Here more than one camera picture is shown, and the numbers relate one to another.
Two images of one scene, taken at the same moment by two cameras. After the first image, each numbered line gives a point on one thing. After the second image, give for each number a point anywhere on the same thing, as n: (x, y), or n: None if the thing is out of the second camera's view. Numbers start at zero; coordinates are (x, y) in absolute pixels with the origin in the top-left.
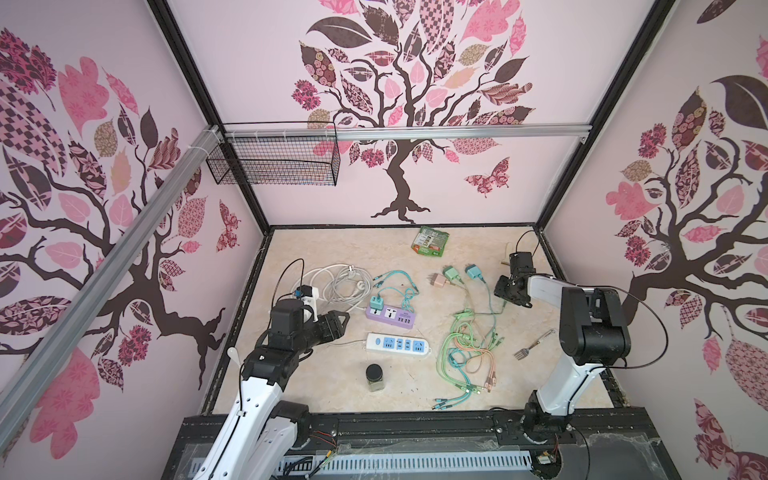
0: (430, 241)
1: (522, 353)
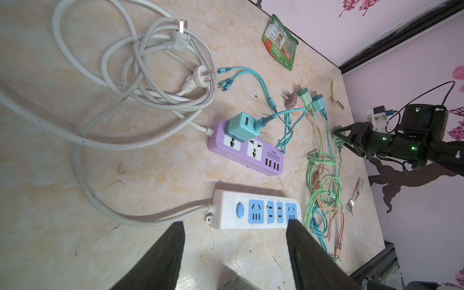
0: (280, 41)
1: (351, 203)
